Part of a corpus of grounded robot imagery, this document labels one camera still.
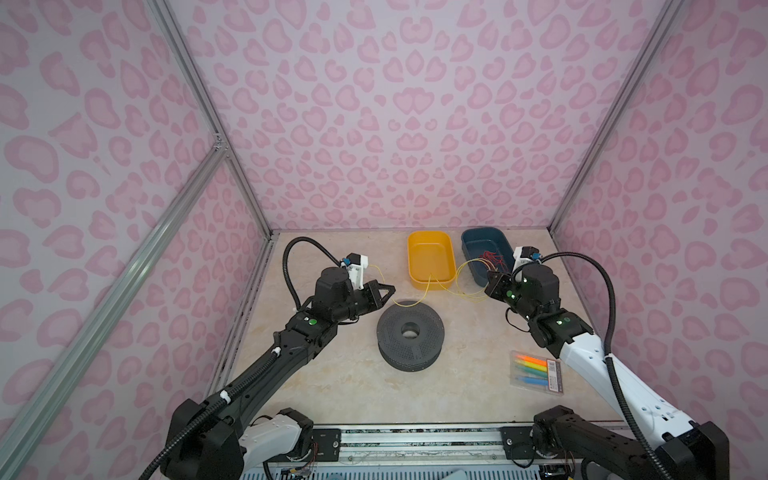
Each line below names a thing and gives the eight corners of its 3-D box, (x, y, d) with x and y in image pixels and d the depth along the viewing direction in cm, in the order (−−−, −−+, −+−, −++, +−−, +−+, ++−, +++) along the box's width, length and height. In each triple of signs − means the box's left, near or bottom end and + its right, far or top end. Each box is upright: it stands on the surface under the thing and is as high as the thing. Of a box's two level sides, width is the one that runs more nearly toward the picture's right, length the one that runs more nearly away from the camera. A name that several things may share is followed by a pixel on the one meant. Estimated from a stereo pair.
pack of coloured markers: (510, 384, 85) (512, 382, 83) (510, 352, 91) (512, 348, 89) (561, 396, 83) (564, 394, 81) (557, 362, 89) (561, 359, 87)
